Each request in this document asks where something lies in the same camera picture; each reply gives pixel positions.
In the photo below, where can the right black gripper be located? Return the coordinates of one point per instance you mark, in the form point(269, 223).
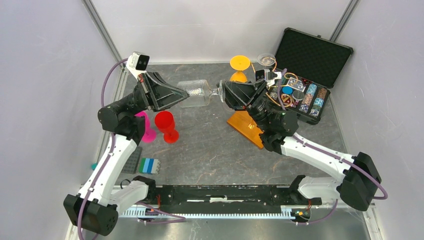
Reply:
point(242, 95)

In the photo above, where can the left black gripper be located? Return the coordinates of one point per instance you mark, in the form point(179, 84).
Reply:
point(157, 93)

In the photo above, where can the gold wire glass rack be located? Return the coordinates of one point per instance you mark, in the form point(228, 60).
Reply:
point(251, 126)

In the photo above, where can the red wine glass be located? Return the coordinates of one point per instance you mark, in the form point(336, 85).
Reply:
point(165, 123)

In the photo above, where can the clear textured glass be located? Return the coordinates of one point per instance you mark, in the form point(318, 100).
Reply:
point(200, 93)

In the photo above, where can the pink wine glass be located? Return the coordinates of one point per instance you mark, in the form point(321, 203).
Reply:
point(149, 134)

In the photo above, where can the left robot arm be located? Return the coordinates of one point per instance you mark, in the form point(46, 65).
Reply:
point(95, 207)

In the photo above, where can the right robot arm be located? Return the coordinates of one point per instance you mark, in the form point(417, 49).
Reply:
point(354, 179)

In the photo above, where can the yellow wine glass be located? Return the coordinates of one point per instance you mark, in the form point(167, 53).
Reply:
point(239, 63)

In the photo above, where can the clear glass back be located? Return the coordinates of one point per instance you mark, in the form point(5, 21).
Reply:
point(267, 61)

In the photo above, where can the blue poker chip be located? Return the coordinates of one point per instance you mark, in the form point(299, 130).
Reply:
point(287, 90)

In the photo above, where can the blue playing card deck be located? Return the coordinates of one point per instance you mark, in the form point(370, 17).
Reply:
point(296, 84)

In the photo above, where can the clear dealer button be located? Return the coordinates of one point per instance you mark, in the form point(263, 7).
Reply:
point(298, 95)

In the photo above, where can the green blue lego block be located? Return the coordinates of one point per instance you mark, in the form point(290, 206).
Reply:
point(149, 166)

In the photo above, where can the black poker chip case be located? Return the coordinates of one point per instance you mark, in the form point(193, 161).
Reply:
point(314, 61)

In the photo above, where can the grey lego baseplate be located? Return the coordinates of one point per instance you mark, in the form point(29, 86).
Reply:
point(131, 165)

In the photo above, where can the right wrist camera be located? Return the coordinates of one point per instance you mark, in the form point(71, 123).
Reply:
point(270, 77)

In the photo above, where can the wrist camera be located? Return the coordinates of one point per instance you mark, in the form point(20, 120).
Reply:
point(270, 77)
point(137, 63)

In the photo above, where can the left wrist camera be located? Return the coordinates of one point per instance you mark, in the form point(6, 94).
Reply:
point(137, 63)

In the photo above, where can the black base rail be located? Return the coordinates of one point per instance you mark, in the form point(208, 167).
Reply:
point(227, 202)

